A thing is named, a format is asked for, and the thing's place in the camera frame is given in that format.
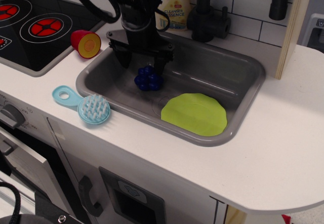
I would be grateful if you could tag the grey oven knob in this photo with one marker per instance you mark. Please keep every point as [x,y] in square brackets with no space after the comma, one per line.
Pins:
[11,116]

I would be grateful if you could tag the black toy faucet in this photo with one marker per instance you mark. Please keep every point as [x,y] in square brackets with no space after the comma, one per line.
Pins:
[206,24]

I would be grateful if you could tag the wooden shelf side panel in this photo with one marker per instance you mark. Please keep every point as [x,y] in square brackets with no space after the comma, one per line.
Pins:
[295,22]

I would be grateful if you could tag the lime green plastic plate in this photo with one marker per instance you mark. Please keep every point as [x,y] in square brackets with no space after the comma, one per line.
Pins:
[197,113]

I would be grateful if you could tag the grey cabinet door handle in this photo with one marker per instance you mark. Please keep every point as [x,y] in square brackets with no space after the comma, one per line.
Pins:
[84,188]

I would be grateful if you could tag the yellow dish soap bottle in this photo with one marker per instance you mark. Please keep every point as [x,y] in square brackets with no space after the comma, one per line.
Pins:
[177,11]

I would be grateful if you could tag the grey plastic sink basin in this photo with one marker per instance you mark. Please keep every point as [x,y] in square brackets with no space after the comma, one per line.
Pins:
[231,78]

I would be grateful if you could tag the black toy stove top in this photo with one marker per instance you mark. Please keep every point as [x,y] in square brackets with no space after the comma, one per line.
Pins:
[35,34]

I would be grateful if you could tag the grey oven door handle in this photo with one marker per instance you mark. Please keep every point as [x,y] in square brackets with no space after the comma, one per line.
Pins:
[6,148]

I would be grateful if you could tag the blue toy blueberry cluster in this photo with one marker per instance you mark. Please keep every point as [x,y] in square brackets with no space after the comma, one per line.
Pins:
[148,80]

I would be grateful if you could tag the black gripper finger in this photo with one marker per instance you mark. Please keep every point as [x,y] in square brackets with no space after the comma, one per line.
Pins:
[124,56]
[159,64]

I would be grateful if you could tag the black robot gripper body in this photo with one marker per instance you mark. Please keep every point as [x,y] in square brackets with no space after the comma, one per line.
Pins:
[139,35]

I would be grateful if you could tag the red yellow toy fruit half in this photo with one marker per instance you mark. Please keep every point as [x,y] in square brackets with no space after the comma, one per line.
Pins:
[86,43]

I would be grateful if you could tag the light blue scrub brush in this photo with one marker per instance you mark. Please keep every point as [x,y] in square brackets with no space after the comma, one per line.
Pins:
[93,109]

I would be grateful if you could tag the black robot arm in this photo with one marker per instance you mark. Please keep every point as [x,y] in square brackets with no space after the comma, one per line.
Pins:
[142,8]

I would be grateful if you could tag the grey dishwasher panel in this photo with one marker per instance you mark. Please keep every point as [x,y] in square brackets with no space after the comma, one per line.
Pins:
[133,202]

